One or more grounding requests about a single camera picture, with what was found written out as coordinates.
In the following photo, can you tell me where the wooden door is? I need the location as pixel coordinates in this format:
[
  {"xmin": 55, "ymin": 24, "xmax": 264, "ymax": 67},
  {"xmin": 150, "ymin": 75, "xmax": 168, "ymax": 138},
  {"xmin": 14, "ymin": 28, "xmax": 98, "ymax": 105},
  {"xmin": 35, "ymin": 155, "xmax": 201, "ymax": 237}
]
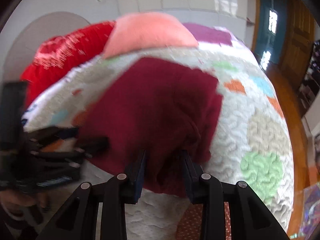
[{"xmin": 278, "ymin": 0, "xmax": 315, "ymax": 90}]

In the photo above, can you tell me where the purple knitted cloth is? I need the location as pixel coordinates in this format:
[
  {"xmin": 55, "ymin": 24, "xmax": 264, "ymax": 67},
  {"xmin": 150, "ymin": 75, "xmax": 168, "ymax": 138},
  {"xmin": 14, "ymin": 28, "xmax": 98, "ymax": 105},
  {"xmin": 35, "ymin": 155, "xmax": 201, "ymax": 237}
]
[{"xmin": 183, "ymin": 23, "xmax": 232, "ymax": 46}]

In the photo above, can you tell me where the white wardrobe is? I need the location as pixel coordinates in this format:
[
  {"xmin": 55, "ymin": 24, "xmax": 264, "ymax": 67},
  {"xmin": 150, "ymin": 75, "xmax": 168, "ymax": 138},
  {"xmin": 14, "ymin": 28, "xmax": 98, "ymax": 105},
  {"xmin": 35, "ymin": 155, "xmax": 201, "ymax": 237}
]
[{"xmin": 118, "ymin": 0, "xmax": 255, "ymax": 47}]

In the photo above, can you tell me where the patchwork quilt bedspread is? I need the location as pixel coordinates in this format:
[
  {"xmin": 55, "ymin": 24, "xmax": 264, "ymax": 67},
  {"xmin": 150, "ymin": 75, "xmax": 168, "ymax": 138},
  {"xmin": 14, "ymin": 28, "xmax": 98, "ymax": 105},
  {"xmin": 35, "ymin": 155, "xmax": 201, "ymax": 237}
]
[{"xmin": 23, "ymin": 38, "xmax": 294, "ymax": 229}]

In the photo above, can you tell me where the left hand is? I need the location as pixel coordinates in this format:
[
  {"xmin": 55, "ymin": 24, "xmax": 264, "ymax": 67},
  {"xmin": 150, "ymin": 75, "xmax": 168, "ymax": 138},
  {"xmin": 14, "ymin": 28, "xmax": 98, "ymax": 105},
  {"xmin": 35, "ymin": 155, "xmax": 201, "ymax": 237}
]
[{"xmin": 1, "ymin": 190, "xmax": 49, "ymax": 220}]

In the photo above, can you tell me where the white round headboard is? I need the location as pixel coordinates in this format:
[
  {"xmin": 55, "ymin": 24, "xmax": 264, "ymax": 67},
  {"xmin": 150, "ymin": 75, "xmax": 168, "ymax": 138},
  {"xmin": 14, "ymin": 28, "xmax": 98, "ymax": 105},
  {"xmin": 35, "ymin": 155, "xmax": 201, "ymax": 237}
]
[{"xmin": 3, "ymin": 11, "xmax": 89, "ymax": 81}]

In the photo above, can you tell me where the dark clothes rack shelf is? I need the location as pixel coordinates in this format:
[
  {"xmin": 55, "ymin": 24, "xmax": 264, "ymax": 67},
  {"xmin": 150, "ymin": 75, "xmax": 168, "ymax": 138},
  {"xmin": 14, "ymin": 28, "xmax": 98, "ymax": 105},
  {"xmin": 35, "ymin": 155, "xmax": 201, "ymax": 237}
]
[{"xmin": 297, "ymin": 40, "xmax": 319, "ymax": 117}]

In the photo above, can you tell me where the pink ribbed pillow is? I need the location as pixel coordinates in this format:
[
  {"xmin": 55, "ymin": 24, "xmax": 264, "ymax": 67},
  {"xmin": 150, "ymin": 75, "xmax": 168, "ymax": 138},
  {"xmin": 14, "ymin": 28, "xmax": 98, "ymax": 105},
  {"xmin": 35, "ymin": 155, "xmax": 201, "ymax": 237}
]
[{"xmin": 102, "ymin": 12, "xmax": 198, "ymax": 59}]

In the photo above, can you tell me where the red snowflake pillow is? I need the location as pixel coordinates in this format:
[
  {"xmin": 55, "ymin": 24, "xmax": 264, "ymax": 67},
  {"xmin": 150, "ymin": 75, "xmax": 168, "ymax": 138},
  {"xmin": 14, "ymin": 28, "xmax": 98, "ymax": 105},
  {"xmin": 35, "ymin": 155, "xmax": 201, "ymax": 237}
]
[{"xmin": 20, "ymin": 21, "xmax": 116, "ymax": 107}]

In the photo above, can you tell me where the dark red small garment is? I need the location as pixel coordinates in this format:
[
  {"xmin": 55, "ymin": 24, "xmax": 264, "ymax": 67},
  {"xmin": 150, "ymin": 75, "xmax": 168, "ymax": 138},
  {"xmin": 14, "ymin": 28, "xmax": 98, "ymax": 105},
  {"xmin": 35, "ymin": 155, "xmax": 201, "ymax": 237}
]
[{"xmin": 76, "ymin": 57, "xmax": 222, "ymax": 197}]

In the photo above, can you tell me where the iridescent gift bag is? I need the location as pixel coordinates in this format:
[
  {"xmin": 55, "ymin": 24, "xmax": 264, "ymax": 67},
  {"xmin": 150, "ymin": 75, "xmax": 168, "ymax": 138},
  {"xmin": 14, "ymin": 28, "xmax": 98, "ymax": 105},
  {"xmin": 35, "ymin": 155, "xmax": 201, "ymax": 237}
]
[{"xmin": 299, "ymin": 182, "xmax": 319, "ymax": 239}]

